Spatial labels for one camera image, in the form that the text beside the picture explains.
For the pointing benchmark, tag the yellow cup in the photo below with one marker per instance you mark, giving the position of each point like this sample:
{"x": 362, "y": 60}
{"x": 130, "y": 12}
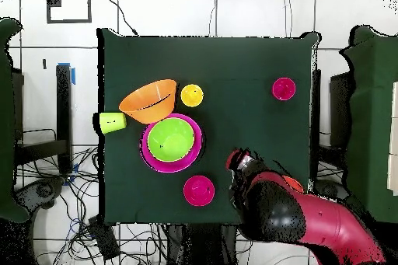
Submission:
{"x": 192, "y": 95}

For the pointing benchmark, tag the red-pink cup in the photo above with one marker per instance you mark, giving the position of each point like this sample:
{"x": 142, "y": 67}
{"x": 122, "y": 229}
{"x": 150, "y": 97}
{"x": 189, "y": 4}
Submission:
{"x": 283, "y": 88}

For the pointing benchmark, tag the dark green tablecloth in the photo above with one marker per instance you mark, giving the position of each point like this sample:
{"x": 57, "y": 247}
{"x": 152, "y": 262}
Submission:
{"x": 248, "y": 66}

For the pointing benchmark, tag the large orange bowl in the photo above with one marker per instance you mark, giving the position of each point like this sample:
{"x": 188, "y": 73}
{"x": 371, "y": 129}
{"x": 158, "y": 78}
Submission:
{"x": 149, "y": 112}

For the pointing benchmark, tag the black metal frame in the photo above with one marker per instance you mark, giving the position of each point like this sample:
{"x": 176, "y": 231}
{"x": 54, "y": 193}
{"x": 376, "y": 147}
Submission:
{"x": 340, "y": 106}
{"x": 63, "y": 106}

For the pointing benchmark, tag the lime green cup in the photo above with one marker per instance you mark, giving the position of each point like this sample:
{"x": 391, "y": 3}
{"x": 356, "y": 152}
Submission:
{"x": 113, "y": 123}

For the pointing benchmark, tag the large pink bowl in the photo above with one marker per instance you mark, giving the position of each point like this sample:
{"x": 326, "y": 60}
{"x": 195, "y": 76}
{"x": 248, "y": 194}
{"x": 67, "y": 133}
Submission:
{"x": 174, "y": 167}

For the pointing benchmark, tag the black chair base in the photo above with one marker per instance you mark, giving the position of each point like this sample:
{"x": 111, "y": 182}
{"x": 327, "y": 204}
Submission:
{"x": 329, "y": 188}
{"x": 43, "y": 190}

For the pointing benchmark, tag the blue tape strip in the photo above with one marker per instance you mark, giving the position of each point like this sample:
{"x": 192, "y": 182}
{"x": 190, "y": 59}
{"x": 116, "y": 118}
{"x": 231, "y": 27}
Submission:
{"x": 73, "y": 77}

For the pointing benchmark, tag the red-orange bowl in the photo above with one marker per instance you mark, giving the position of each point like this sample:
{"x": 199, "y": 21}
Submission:
{"x": 293, "y": 184}

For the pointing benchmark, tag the lime green bowl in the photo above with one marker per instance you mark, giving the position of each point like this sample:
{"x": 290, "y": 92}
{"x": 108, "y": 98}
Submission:
{"x": 171, "y": 140}

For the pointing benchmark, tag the green cloth side table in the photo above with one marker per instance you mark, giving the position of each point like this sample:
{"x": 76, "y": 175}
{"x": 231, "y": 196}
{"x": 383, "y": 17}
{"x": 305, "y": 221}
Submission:
{"x": 373, "y": 122}
{"x": 6, "y": 122}

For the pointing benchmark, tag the black floor box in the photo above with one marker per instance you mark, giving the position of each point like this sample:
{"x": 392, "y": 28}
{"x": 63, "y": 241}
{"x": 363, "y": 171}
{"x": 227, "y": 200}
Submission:
{"x": 104, "y": 240}

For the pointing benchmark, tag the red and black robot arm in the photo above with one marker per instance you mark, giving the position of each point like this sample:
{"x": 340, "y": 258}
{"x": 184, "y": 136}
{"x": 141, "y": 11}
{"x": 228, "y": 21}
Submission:
{"x": 326, "y": 224}

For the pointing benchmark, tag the small red-pink bowl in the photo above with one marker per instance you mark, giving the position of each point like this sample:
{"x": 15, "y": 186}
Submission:
{"x": 196, "y": 191}

